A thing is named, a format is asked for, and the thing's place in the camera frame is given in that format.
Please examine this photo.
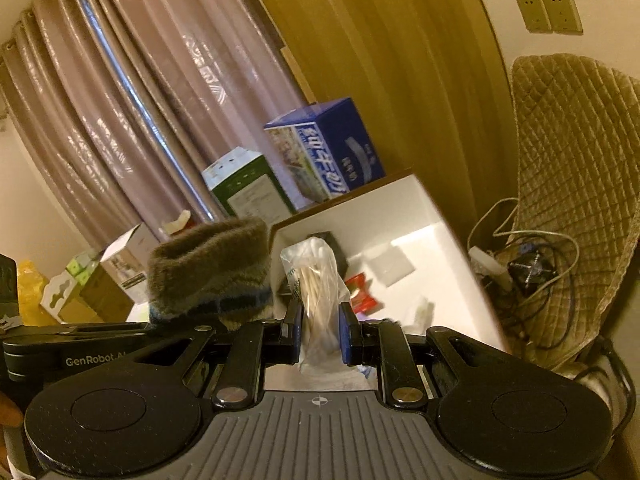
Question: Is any bag of cotton swabs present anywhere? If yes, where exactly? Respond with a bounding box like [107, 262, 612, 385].
[280, 236, 376, 392]

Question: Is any plain cardboard box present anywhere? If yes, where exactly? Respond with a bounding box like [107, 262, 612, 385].
[60, 265, 136, 323]

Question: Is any green milk carton box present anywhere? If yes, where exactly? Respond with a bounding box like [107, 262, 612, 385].
[201, 146, 298, 221]

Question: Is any striped knit sock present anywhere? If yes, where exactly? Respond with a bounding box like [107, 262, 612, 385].
[147, 216, 275, 333]

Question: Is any large white box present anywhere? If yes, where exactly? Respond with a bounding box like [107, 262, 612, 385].
[267, 169, 513, 391]

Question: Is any white power strip with cables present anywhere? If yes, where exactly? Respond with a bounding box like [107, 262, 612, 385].
[467, 197, 581, 281]

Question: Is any quilted tan chair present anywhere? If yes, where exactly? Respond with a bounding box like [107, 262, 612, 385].
[500, 52, 640, 431]

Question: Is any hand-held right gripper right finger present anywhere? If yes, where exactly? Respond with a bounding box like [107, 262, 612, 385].
[337, 301, 501, 409]

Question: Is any person's left hand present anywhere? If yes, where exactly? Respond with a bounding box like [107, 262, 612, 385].
[0, 391, 26, 428]

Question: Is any red snack packet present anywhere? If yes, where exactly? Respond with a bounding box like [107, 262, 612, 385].
[345, 272, 381, 313]

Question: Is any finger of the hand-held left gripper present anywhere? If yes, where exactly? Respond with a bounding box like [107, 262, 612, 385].
[2, 322, 157, 356]

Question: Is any wooden door panel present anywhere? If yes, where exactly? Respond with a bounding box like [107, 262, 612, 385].
[235, 0, 521, 211]

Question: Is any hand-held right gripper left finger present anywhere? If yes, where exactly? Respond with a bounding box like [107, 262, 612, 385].
[135, 299, 306, 409]

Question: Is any dark red paper box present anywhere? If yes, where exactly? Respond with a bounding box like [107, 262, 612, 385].
[159, 210, 198, 237]

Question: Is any clear plastic cup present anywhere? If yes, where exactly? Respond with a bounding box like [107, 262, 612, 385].
[375, 247, 415, 286]

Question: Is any blue milk carton box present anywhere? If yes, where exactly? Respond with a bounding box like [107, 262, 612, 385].
[264, 97, 385, 202]

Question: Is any black product box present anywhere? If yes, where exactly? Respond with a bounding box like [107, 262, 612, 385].
[305, 230, 349, 275]

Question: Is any yellow plastic bag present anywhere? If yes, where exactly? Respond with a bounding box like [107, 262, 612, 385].
[17, 259, 51, 326]

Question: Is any white product box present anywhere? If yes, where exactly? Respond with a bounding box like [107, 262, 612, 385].
[100, 223, 161, 306]

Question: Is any pink curtain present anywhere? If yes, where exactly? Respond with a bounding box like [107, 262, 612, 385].
[0, 0, 321, 261]

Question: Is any small black fan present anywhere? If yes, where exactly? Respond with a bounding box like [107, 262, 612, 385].
[507, 252, 556, 296]

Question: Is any beige wall socket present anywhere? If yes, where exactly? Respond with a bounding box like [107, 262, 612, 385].
[515, 0, 551, 33]
[540, 0, 584, 35]

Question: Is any green tissue box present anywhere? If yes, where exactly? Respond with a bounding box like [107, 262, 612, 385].
[65, 250, 103, 281]

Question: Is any small white plastic piece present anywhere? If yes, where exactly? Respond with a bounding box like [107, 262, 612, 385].
[400, 297, 433, 331]

